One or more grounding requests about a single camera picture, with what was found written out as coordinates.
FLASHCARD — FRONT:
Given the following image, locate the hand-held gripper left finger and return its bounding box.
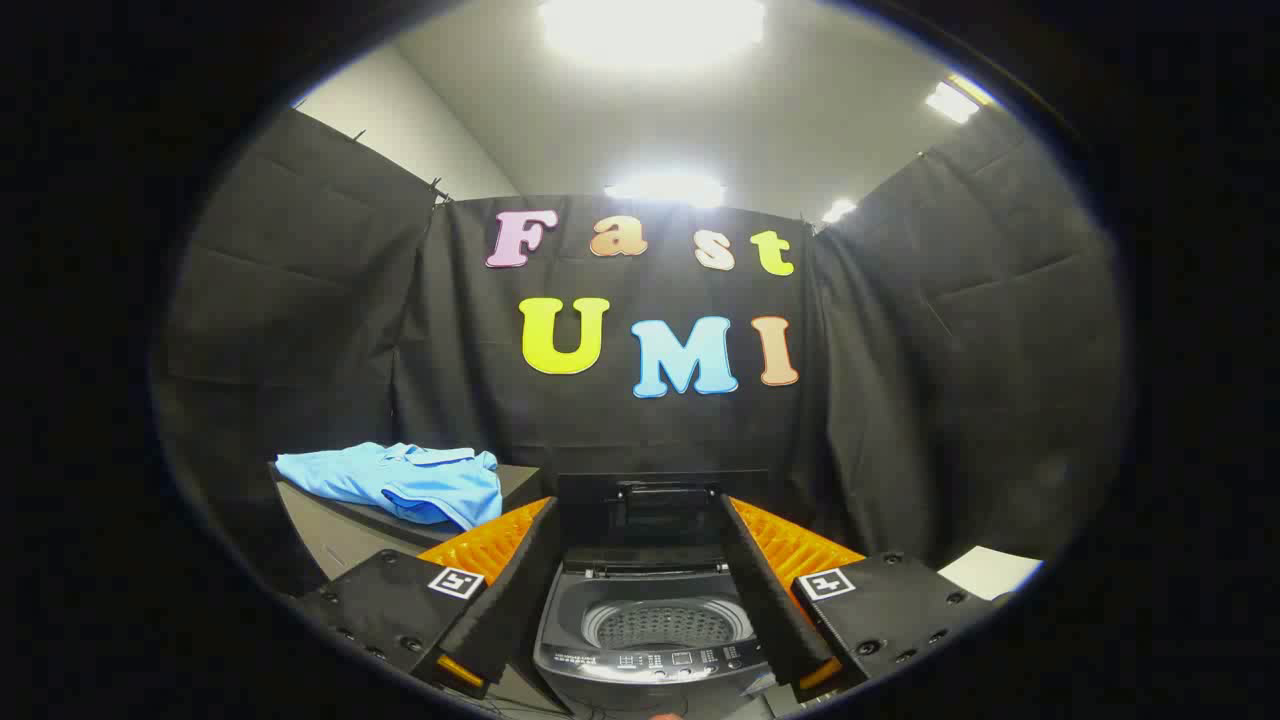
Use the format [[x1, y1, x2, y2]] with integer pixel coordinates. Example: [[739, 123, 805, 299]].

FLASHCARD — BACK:
[[297, 496, 562, 700]]

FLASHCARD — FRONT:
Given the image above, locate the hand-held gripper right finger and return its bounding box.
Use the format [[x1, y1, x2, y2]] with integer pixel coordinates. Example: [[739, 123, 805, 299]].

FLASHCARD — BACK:
[[718, 492, 1002, 704]]

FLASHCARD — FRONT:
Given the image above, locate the dark glass washing machine lid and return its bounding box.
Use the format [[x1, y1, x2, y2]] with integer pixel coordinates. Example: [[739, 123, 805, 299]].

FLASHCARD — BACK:
[[555, 472, 771, 576]]

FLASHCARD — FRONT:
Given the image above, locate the dark grey washing machine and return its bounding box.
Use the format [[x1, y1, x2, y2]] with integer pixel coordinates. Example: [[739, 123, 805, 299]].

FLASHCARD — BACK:
[[532, 545, 783, 717]]

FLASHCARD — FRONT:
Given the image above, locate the light blue polo shirt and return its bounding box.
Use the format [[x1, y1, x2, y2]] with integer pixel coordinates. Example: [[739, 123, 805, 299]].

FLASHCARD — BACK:
[[275, 441, 504, 532]]

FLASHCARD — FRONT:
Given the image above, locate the grey side cabinet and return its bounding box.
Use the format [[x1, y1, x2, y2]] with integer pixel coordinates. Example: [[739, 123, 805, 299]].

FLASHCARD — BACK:
[[270, 462, 547, 593]]

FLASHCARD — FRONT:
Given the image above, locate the white flat board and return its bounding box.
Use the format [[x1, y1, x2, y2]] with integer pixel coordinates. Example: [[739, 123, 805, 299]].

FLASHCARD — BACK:
[[937, 545, 1044, 601]]

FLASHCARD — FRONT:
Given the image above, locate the black backdrop cloth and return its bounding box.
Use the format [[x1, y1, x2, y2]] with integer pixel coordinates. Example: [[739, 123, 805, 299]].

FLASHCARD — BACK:
[[150, 105, 1133, 601]]

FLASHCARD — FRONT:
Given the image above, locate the ceiling light panel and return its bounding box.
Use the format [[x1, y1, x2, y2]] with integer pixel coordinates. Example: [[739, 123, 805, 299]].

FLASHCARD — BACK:
[[538, 0, 769, 63], [924, 78, 986, 125], [603, 172, 727, 209]]

